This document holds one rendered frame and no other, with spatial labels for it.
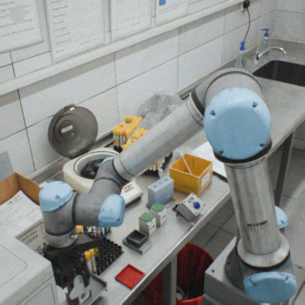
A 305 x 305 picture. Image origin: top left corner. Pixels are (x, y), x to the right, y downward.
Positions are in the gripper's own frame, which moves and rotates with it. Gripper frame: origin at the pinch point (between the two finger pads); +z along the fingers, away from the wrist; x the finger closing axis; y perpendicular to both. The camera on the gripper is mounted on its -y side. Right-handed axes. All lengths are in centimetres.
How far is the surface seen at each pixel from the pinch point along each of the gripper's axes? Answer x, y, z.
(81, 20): -58, -65, -51
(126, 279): 3.9, -15.4, 8.8
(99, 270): -4.5, -12.1, 7.4
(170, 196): -7, -54, 6
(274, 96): -14, -172, 9
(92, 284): -0.8, -5.8, 5.0
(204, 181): 0, -68, 4
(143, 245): -0.1, -28.7, 7.6
